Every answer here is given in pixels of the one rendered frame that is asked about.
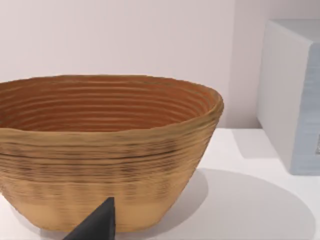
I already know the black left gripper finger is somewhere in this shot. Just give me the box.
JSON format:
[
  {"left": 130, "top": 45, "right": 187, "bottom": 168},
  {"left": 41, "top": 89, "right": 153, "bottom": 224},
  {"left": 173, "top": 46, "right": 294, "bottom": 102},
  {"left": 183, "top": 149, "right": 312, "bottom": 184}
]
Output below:
[{"left": 61, "top": 196, "right": 116, "bottom": 240}]

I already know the brown woven basket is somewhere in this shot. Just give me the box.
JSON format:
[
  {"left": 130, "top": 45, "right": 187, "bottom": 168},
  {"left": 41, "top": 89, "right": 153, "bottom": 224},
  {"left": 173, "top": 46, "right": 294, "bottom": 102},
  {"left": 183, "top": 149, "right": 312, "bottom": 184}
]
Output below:
[{"left": 0, "top": 73, "right": 225, "bottom": 233}]

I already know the pale microwave oven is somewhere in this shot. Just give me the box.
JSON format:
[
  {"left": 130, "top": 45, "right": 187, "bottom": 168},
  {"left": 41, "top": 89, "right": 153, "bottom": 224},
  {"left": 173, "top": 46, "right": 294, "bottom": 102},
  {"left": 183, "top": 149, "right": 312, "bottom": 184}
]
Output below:
[{"left": 256, "top": 18, "right": 320, "bottom": 176}]

